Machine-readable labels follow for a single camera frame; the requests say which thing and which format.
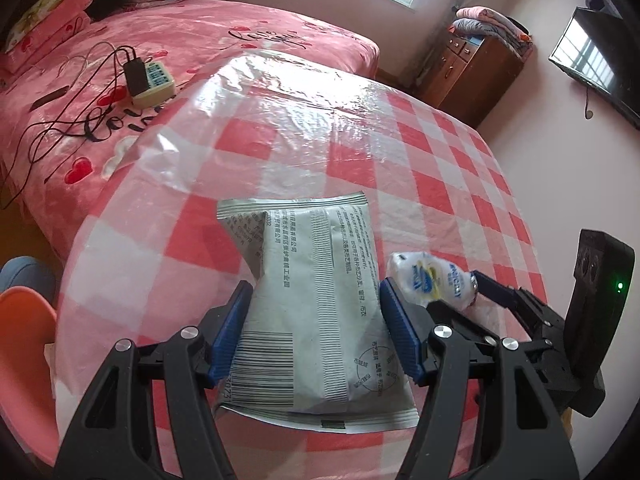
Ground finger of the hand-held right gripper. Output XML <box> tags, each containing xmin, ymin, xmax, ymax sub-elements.
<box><xmin>431</xmin><ymin>302</ymin><xmax>501</xmax><ymax>345</ymax></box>
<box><xmin>475</xmin><ymin>271</ymin><xmax>556</xmax><ymax>341</ymax></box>

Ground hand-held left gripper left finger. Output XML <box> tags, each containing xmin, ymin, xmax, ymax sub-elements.
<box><xmin>52</xmin><ymin>280</ymin><xmax>253</xmax><ymax>480</ymax></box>

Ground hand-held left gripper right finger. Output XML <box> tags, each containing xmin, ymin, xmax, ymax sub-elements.
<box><xmin>379</xmin><ymin>277</ymin><xmax>581</xmax><ymax>480</ymax></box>

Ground white packet blue yellow print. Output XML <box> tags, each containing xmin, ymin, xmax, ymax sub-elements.
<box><xmin>387</xmin><ymin>251</ymin><xmax>480</xmax><ymax>311</ymax></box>

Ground silver grey snack packet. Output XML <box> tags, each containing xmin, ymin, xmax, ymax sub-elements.
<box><xmin>214</xmin><ymin>191</ymin><xmax>420</xmax><ymax>433</ymax></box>

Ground orange plastic bin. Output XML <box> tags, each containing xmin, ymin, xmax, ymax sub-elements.
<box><xmin>0</xmin><ymin>286</ymin><xmax>60</xmax><ymax>468</ymax></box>

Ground red white checked tablecloth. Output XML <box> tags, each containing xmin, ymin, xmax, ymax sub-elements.
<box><xmin>52</xmin><ymin>50</ymin><xmax>576</xmax><ymax>480</ymax></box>

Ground person's leg in jeans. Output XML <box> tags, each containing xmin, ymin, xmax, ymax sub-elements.
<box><xmin>0</xmin><ymin>256</ymin><xmax>58</xmax><ymax>306</ymax></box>

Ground brown wooden cabinet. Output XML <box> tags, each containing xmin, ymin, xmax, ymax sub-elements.
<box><xmin>417</xmin><ymin>30</ymin><xmax>523</xmax><ymax>128</ymax></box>

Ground beige power strip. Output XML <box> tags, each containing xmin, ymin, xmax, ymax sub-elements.
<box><xmin>131</xmin><ymin>60</ymin><xmax>177</xmax><ymax>108</ymax></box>

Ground folded blankets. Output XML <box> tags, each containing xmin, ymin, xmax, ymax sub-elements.
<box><xmin>452</xmin><ymin>6</ymin><xmax>531</xmax><ymax>56</ymax></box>

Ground black charger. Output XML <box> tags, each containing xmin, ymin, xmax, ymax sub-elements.
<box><xmin>123</xmin><ymin>60</ymin><xmax>149</xmax><ymax>97</ymax></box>

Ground black phone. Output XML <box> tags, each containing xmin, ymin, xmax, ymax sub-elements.
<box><xmin>31</xmin><ymin>87</ymin><xmax>68</xmax><ymax>111</ymax></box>

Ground bed with pink blanket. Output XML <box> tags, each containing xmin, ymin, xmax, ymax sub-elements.
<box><xmin>0</xmin><ymin>0</ymin><xmax>381</xmax><ymax>261</ymax></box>

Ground pink heart pillow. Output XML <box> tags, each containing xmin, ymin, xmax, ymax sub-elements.
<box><xmin>0</xmin><ymin>0</ymin><xmax>93</xmax><ymax>76</ymax></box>

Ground black garment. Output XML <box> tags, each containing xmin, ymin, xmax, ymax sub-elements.
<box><xmin>85</xmin><ymin>0</ymin><xmax>146</xmax><ymax>21</ymax></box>

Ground floral yellow pillow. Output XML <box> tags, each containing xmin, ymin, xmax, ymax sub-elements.
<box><xmin>5</xmin><ymin>0</ymin><xmax>61</xmax><ymax>53</ymax></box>

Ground black charging cable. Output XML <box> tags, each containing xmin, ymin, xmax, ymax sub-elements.
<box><xmin>50</xmin><ymin>42</ymin><xmax>138</xmax><ymax>91</ymax></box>
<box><xmin>0</xmin><ymin>105</ymin><xmax>132</xmax><ymax>211</ymax></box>

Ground black wall television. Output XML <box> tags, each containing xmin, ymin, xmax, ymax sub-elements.
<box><xmin>549</xmin><ymin>6</ymin><xmax>640</xmax><ymax>128</ymax></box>

